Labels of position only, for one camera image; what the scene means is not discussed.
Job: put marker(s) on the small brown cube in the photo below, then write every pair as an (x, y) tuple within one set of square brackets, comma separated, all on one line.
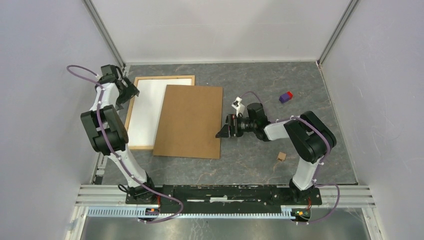
[(281, 156)]

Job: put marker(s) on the brown backing board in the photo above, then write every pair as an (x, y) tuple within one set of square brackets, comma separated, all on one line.
[(190, 118)]

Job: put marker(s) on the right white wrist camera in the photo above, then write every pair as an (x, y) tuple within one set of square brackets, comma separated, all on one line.
[(238, 106)]

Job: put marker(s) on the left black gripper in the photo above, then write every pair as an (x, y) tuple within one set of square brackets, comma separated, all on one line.
[(131, 92)]

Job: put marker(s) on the wooden picture frame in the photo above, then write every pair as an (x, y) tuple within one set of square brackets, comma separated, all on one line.
[(132, 116)]

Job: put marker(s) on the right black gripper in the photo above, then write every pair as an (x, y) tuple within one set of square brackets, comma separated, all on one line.
[(232, 120)]

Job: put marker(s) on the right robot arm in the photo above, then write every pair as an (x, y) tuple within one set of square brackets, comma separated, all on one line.
[(311, 138)]

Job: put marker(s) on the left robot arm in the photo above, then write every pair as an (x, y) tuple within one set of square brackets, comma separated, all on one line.
[(108, 135)]

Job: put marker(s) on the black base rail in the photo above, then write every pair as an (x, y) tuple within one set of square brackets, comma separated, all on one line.
[(223, 199)]

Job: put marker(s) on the purple and red block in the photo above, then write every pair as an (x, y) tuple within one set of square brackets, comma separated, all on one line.
[(285, 97)]

